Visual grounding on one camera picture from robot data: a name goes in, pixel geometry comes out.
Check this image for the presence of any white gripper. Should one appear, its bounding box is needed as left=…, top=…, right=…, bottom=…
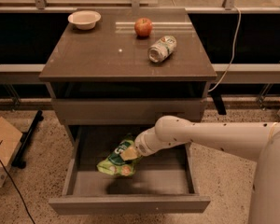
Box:
left=119, top=131, right=156, bottom=161

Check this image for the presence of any green rice chip bag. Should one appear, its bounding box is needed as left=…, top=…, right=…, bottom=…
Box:
left=96, top=133, right=141, bottom=176

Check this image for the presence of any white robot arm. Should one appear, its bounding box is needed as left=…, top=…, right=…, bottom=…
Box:
left=120, top=116, right=280, bottom=224

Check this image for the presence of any open grey middle drawer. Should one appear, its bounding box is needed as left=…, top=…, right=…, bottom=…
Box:
left=49, top=126, right=210, bottom=215

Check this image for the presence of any closed grey upper drawer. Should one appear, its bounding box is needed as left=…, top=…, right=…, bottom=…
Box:
left=51, top=99, right=206, bottom=125

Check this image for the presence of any grey drawer cabinet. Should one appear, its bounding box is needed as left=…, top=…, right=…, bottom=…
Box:
left=38, top=7, right=217, bottom=145

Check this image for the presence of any black stand leg right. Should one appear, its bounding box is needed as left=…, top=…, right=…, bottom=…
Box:
left=211, top=92, right=227, bottom=115

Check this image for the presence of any black stand leg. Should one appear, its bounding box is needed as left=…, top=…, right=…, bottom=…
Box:
left=211, top=92, right=227, bottom=115
left=12, top=110, right=44, bottom=169

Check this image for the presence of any green soda can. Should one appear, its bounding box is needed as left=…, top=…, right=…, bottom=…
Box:
left=147, top=35, right=177, bottom=63

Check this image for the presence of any black stand leg left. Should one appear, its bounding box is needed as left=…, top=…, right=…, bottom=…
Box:
left=12, top=110, right=44, bottom=169

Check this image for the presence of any cardboard box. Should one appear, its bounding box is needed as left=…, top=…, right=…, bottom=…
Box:
left=0, top=115, right=22, bottom=188

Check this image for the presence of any red apple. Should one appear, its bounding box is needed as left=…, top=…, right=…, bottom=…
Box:
left=134, top=18, right=152, bottom=37

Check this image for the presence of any white paper bowl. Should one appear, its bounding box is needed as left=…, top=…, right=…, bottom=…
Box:
left=68, top=10, right=101, bottom=30

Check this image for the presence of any black cable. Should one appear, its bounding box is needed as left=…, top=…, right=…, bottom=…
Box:
left=0, top=143, right=37, bottom=224

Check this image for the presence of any white cable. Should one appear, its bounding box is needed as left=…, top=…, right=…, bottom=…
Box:
left=207, top=7, right=243, bottom=94

